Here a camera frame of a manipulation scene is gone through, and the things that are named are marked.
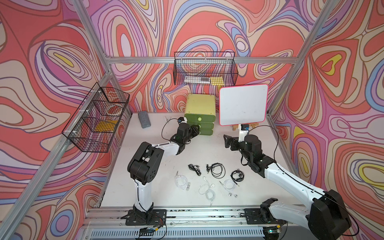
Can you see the pink framed whiteboard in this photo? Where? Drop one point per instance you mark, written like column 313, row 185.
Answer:
column 243, row 104

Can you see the green top drawer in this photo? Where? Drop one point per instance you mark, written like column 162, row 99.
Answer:
column 203, row 118

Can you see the black wire basket left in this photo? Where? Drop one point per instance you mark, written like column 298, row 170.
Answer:
column 93, row 129

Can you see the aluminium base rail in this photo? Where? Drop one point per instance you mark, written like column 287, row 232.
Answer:
column 191, row 223

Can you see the green middle drawer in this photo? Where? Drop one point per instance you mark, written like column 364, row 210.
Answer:
column 202, row 125

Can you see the yellow pink drawer cabinet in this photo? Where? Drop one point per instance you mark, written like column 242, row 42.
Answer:
column 201, row 104

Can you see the white earphones right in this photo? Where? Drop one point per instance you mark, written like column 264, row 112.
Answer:
column 229, row 185

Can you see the wooden whiteboard easel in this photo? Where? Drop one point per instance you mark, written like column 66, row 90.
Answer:
column 251, row 125

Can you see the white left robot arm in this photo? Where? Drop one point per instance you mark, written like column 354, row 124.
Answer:
column 143, row 169

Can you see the grey felt eraser block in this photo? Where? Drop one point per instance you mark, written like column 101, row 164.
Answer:
column 144, row 119

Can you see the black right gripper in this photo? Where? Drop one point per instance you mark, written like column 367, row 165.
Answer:
column 234, row 141

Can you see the black earphones middle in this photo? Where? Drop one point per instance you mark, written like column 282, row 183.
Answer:
column 217, row 170

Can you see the black earphones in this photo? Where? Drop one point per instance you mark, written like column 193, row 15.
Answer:
column 237, row 176
column 195, row 168
column 217, row 170

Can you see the white plastic clip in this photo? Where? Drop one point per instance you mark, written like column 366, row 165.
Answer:
column 167, row 119

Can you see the white earphones middle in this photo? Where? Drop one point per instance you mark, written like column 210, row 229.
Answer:
column 207, row 189

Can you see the black earphones left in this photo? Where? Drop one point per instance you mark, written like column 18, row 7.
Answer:
column 195, row 168

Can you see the white earphones left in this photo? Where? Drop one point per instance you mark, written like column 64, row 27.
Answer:
column 182, row 182

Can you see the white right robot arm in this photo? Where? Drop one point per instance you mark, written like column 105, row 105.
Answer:
column 323, row 212

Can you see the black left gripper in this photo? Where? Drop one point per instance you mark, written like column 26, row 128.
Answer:
column 194, row 132

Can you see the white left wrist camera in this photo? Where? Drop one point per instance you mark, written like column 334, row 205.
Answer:
column 181, row 120

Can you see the black earphones right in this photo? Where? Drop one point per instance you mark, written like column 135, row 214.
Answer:
column 237, row 176

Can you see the black wire basket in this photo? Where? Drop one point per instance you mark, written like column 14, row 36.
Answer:
column 93, row 129
column 205, row 68

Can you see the black wire basket back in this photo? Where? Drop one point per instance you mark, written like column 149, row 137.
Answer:
column 205, row 68

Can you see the white earphones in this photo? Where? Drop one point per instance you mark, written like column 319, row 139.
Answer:
column 182, row 182
column 207, row 189
column 229, row 185

